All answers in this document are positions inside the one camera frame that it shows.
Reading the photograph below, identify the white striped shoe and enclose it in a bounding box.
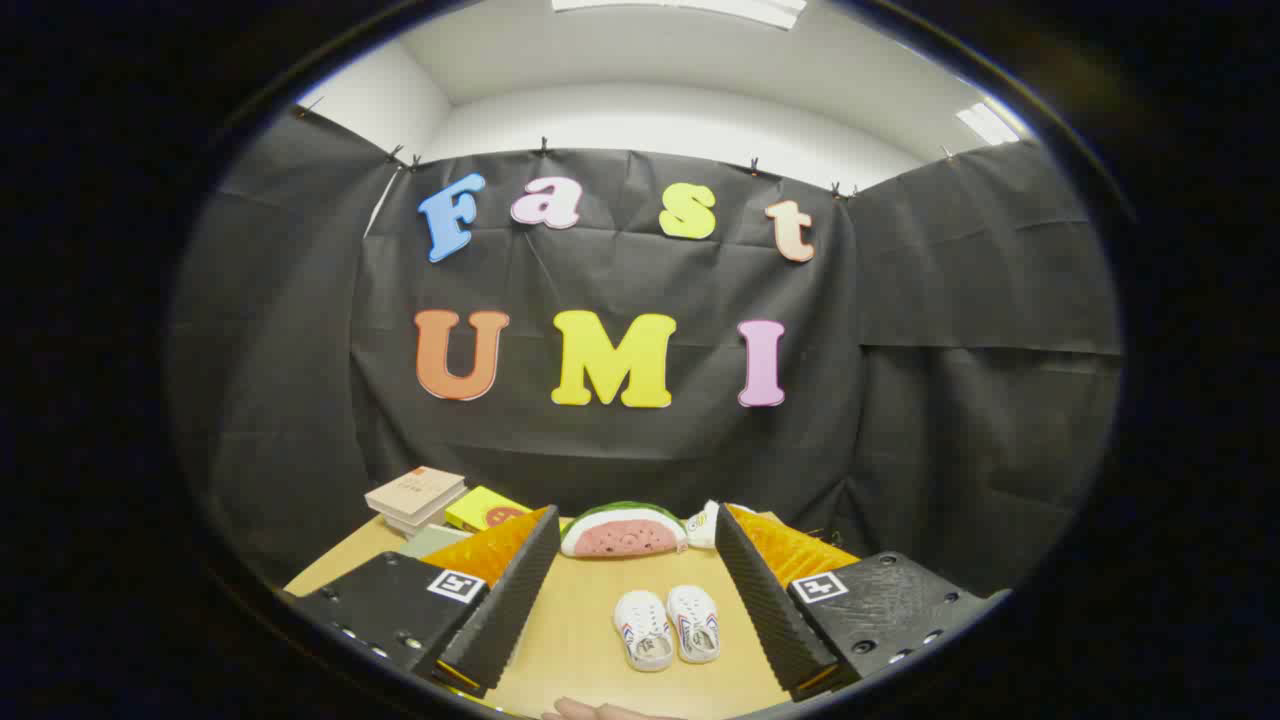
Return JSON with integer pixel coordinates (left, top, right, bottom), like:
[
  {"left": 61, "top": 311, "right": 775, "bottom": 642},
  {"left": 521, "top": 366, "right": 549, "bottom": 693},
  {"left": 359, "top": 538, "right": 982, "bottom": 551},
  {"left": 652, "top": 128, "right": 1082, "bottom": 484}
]
[
  {"left": 666, "top": 584, "right": 722, "bottom": 665},
  {"left": 613, "top": 589, "right": 675, "bottom": 673}
]

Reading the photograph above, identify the yellow book with red circle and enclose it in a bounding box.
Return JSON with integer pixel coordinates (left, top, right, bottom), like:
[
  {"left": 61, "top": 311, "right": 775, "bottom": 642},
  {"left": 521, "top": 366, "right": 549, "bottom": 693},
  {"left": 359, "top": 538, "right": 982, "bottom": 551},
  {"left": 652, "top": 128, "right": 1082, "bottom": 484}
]
[{"left": 444, "top": 486, "right": 536, "bottom": 534}]

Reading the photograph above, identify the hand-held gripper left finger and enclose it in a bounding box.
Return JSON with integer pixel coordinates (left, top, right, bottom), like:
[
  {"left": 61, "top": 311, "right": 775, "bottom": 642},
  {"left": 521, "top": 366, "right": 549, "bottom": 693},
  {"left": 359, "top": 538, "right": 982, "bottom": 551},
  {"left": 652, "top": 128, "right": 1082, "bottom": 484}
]
[{"left": 285, "top": 505, "right": 563, "bottom": 699}]

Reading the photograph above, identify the small ceiling light panel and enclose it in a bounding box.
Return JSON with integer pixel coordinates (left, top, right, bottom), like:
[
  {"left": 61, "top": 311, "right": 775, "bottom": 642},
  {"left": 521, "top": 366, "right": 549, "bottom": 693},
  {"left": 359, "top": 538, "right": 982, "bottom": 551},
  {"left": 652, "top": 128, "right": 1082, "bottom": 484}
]
[{"left": 955, "top": 102, "right": 1023, "bottom": 147}]

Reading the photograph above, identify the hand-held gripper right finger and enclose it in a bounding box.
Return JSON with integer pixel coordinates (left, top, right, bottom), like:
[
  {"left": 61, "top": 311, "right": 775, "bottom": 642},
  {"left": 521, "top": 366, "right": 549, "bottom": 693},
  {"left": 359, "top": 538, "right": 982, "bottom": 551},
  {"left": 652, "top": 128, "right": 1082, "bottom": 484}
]
[{"left": 714, "top": 503, "right": 1011, "bottom": 703}]

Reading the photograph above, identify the cream fabric storage box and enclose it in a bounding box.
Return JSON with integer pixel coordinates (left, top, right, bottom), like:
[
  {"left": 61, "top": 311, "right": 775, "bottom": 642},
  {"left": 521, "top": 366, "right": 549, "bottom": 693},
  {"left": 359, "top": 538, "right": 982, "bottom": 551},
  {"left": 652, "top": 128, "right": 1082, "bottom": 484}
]
[{"left": 398, "top": 523, "right": 473, "bottom": 561}]

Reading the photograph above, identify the watermelon slice plush toy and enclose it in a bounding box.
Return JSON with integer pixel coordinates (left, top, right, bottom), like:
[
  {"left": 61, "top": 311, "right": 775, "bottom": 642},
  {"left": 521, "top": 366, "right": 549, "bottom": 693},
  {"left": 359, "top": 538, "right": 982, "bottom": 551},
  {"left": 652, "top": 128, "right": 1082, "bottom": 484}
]
[{"left": 560, "top": 501, "right": 689, "bottom": 558}]

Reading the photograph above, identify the row of black cloth clips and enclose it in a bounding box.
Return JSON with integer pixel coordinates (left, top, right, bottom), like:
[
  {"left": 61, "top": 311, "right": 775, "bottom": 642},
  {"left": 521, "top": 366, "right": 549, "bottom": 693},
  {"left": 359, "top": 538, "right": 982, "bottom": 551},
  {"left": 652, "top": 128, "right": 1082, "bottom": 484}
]
[{"left": 295, "top": 95, "right": 956, "bottom": 201}]

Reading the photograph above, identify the beige book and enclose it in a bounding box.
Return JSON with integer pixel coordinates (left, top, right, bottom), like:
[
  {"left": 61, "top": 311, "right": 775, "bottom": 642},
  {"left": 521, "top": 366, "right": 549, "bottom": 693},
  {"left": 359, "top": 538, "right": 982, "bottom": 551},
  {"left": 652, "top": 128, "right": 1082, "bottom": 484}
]
[{"left": 364, "top": 466, "right": 468, "bottom": 528}]

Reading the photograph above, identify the white plush toy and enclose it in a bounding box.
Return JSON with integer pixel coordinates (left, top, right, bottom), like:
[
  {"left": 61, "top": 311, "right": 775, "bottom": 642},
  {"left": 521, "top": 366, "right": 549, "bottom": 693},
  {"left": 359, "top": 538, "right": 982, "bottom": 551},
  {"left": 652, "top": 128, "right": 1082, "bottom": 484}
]
[{"left": 684, "top": 499, "right": 729, "bottom": 551}]

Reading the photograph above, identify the long ceiling light panel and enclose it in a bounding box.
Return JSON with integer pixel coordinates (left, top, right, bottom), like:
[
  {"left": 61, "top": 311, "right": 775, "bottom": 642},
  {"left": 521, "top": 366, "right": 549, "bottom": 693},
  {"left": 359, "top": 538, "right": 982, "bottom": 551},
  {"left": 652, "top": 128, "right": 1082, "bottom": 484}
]
[{"left": 552, "top": 0, "right": 807, "bottom": 30}]

